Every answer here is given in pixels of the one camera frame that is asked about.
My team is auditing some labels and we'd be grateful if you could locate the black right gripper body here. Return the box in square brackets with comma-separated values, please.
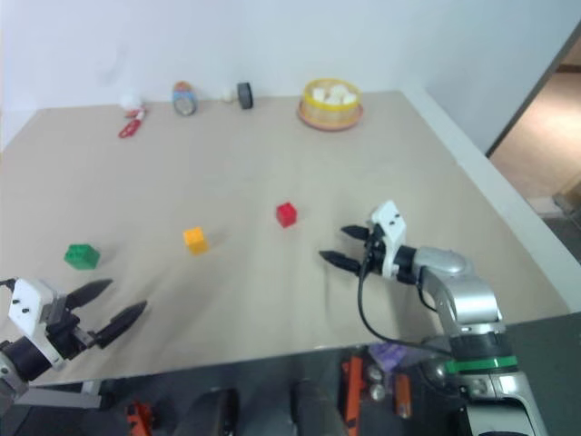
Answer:
[360, 224, 387, 275]

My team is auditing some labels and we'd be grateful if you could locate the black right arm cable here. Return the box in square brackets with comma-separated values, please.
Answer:
[356, 235, 458, 358]

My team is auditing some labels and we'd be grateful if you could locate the orange cylinder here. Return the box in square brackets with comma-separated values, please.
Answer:
[393, 372, 412, 419]

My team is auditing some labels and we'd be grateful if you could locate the pink plate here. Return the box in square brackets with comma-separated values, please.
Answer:
[297, 99, 366, 134]

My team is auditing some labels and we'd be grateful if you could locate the red toy block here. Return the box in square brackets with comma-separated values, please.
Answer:
[275, 202, 300, 229]

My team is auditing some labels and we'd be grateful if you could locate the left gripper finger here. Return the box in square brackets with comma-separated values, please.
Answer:
[93, 300, 149, 350]
[66, 278, 113, 312]

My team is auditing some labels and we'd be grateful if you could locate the green toy block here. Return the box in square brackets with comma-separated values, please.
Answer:
[64, 243, 102, 271]

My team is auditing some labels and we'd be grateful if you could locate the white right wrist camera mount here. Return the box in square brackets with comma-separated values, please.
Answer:
[368, 199, 409, 279]

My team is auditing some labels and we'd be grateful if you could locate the yellow plastic basket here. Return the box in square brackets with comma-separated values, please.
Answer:
[302, 77, 363, 124]

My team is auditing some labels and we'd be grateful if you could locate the black tape roll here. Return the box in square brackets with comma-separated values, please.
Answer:
[236, 82, 256, 111]

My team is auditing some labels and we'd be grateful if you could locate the purple packet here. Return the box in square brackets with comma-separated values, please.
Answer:
[368, 342, 406, 372]

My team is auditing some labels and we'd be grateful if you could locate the long orange tool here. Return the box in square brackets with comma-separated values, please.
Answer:
[340, 355, 365, 436]

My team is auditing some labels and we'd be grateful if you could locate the small orange black tool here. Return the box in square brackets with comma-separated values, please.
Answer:
[124, 400, 156, 436]

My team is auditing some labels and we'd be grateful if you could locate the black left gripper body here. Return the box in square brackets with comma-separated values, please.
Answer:
[43, 293, 98, 361]

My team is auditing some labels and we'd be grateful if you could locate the grey metal table bracket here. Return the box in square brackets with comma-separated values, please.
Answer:
[25, 380, 103, 411]

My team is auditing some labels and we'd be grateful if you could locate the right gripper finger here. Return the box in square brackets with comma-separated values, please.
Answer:
[340, 224, 371, 242]
[319, 250, 365, 274]

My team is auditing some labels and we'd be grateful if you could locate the yellow toy block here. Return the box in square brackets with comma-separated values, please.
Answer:
[182, 226, 211, 257]

